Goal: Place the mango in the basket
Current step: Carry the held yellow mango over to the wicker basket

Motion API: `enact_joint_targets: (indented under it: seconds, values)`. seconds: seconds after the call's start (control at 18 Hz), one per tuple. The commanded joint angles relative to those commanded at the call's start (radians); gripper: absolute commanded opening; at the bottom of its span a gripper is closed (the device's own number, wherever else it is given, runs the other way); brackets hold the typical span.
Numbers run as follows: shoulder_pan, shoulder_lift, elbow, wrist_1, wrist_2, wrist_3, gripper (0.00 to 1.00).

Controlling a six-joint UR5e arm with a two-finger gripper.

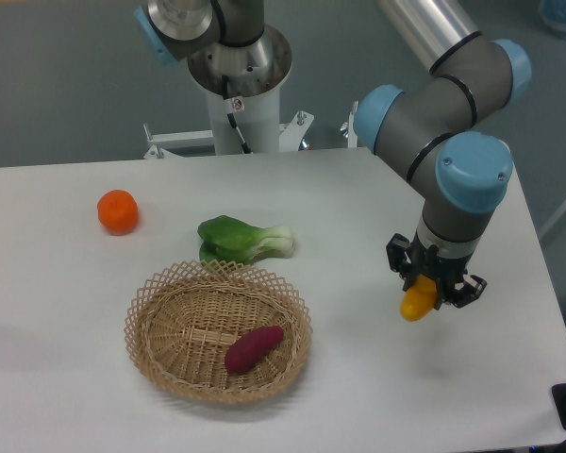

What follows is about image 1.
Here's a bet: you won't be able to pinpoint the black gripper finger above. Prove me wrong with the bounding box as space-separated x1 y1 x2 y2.
386 233 417 291
434 274 487 309

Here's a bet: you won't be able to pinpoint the black cable on pedestal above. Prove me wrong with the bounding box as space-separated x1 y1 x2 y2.
220 74 255 155

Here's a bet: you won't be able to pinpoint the yellow mango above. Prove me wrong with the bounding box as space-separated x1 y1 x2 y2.
400 275 438 322

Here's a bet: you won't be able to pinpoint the purple sweet potato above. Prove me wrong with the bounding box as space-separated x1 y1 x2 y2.
225 326 284 374

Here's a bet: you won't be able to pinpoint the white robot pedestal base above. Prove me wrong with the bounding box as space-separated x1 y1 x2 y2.
142 25 359 160

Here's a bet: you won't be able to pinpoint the woven wicker basket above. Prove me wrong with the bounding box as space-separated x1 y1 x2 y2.
124 260 312 404

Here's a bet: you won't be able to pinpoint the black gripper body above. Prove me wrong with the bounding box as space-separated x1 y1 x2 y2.
408 234 472 289

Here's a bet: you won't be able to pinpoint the blue object top right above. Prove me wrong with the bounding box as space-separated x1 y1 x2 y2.
539 0 566 39

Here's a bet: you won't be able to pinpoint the green bok choy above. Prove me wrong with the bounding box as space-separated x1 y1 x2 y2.
197 215 295 264

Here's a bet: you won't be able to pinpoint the orange tangerine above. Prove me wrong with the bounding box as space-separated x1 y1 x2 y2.
97 190 140 236

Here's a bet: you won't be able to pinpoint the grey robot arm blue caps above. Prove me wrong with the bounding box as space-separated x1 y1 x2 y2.
134 1 531 321

